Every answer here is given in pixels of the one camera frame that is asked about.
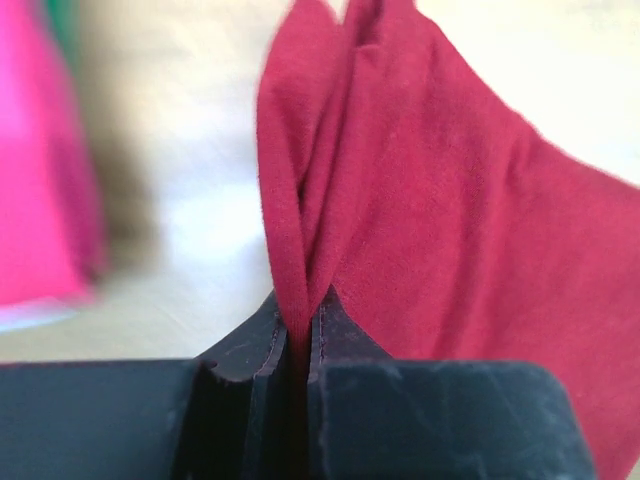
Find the folded green t shirt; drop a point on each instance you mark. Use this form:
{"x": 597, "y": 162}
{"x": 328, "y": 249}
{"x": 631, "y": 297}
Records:
{"x": 61, "y": 18}

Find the dark red t shirt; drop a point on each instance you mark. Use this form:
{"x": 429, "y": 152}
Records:
{"x": 390, "y": 172}

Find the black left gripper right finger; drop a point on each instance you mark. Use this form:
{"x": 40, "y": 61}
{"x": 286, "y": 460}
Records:
{"x": 371, "y": 416}

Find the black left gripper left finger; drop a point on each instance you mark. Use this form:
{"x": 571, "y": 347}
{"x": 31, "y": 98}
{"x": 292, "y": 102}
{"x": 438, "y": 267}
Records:
{"x": 220, "y": 415}

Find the folded pink t shirt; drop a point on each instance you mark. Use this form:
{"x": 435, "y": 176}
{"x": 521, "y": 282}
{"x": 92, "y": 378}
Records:
{"x": 52, "y": 229}

